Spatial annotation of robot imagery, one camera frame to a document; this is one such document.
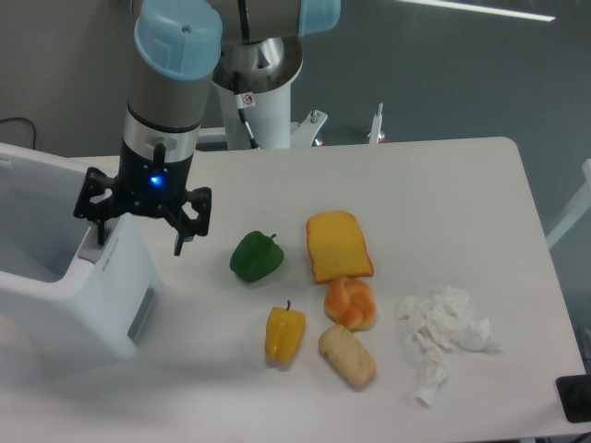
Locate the yellow bell pepper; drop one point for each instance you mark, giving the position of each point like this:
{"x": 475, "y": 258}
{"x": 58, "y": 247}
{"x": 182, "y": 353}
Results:
{"x": 284, "y": 332}

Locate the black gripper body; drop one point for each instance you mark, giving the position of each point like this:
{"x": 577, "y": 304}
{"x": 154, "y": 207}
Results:
{"x": 148, "y": 188}

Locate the pale rectangular bread loaf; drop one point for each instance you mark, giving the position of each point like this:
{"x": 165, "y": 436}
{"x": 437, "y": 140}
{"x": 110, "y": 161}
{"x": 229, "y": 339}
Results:
{"x": 348, "y": 356}

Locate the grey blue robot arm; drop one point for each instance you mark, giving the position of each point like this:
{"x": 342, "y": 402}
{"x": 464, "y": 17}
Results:
{"x": 178, "y": 45}

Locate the white trash bin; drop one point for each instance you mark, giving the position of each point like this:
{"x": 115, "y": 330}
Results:
{"x": 57, "y": 281}

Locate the white frame right edge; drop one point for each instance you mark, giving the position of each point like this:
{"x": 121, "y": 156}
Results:
{"x": 572, "y": 212}

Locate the square toast bread slice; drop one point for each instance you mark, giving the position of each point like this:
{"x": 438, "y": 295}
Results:
{"x": 337, "y": 247}

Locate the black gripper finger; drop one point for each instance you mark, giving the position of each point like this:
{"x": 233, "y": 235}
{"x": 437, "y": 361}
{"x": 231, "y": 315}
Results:
{"x": 100, "y": 199}
{"x": 189, "y": 214}

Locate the crumpled white tissue paper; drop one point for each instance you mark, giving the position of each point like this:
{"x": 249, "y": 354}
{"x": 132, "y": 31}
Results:
{"x": 439, "y": 323}

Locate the green bell pepper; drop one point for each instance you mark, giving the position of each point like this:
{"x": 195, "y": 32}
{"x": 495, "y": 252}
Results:
{"x": 256, "y": 256}

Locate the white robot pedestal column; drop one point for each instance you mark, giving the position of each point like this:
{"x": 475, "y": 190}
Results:
{"x": 254, "y": 88}

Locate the white metal frame base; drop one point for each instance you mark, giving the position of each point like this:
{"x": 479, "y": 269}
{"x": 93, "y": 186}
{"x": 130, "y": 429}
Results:
{"x": 314, "y": 129}

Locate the black device at edge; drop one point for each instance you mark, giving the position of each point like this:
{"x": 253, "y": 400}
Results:
{"x": 574, "y": 393}

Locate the knotted orange bread roll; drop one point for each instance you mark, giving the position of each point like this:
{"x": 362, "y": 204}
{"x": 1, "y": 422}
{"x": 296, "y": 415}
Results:
{"x": 350, "y": 303}

